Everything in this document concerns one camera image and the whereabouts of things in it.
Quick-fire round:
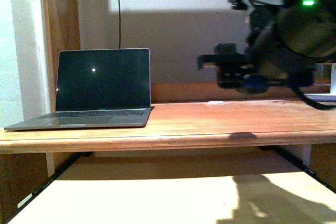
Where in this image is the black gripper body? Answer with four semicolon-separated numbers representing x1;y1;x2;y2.
197;44;270;95

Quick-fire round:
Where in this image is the small white disc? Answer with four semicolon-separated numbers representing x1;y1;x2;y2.
207;101;225;105

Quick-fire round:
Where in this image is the white desk lamp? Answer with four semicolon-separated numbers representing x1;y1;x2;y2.
303;63;335;102

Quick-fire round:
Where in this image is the wooden keyboard tray drawer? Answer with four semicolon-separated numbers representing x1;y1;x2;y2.
12;152;335;223

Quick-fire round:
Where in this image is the grey open laptop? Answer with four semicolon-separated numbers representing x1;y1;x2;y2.
4;48;151;132

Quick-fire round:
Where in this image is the wooden desk frame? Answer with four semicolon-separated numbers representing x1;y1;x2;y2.
0;0;336;224

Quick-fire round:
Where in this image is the black hanging cable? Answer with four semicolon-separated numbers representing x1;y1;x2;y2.
112;0;122;49

